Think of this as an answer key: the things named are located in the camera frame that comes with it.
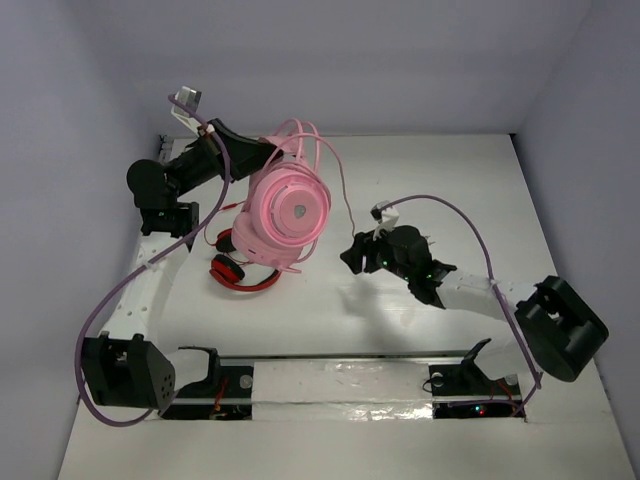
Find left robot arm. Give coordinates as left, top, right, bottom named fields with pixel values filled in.
left=74, top=119, right=276, bottom=428

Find thin red headphone cable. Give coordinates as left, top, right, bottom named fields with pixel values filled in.
left=203, top=200, right=247, bottom=251

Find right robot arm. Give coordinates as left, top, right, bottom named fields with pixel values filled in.
left=340, top=225, right=609, bottom=393

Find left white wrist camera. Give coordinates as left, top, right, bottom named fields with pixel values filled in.
left=168, top=86, right=202, bottom=136

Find left aluminium side rail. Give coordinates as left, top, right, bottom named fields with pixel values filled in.
left=158, top=135, right=174, bottom=163

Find aluminium rail with foil tape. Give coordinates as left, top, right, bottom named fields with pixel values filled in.
left=160, top=355, right=525, bottom=421

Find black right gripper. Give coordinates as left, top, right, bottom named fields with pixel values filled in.
left=341, top=221, right=414, bottom=282

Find pink headphone cable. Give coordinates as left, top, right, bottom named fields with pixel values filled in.
left=234, top=118, right=359, bottom=266

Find red black headphones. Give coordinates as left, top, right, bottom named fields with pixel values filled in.
left=209, top=228, right=282, bottom=293

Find pink headphones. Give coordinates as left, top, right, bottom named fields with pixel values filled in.
left=231, top=119, right=331, bottom=273

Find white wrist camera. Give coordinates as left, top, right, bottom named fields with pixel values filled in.
left=168, top=86, right=202, bottom=136
left=370, top=200, right=399, bottom=240

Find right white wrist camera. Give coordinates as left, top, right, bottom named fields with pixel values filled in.
left=370, top=200, right=399, bottom=240

